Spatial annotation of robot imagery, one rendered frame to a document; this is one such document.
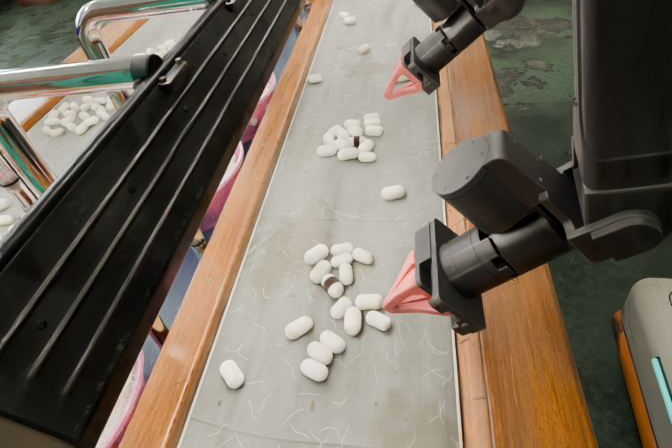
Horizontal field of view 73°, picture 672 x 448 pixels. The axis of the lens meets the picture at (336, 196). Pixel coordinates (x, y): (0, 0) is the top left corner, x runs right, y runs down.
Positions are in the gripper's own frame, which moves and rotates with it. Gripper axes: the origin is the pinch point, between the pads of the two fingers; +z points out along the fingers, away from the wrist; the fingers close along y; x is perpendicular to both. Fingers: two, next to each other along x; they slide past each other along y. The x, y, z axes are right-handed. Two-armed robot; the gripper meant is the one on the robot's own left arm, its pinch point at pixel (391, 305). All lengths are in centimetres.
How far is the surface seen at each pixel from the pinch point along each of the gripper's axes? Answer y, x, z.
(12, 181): -14, -41, 35
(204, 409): 8.9, -8.3, 21.4
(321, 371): 4.8, -0.9, 10.0
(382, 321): -1.8, 3.4, 5.0
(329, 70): -72, -6, 18
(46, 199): 14.4, -31.5, -8.5
